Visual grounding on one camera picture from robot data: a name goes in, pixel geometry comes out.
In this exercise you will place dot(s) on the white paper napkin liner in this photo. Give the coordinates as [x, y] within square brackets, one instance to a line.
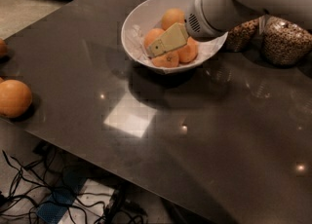
[132, 40]

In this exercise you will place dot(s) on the glass jar of nuts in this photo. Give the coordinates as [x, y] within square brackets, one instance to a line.
[239, 37]

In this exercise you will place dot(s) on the glass jar of grains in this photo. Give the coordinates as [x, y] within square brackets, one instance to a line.
[285, 43]

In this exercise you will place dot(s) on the blue mat on floor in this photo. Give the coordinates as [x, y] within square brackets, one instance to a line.
[53, 209]

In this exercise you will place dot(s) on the large orange on table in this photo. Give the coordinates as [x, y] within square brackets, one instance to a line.
[15, 98]

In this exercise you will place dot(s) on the white bowl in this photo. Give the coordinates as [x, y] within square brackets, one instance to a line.
[148, 14]

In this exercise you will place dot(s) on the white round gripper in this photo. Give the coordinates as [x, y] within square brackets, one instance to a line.
[196, 23]

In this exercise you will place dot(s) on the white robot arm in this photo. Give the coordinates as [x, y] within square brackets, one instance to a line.
[236, 12]

